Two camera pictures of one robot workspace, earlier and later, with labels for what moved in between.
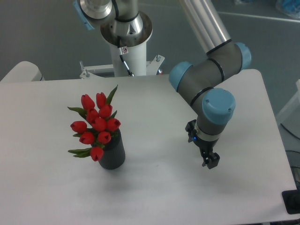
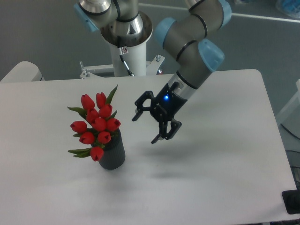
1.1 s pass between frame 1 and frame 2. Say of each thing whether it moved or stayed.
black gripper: moved
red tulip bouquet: stayed
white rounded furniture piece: stayed
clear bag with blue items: stayed
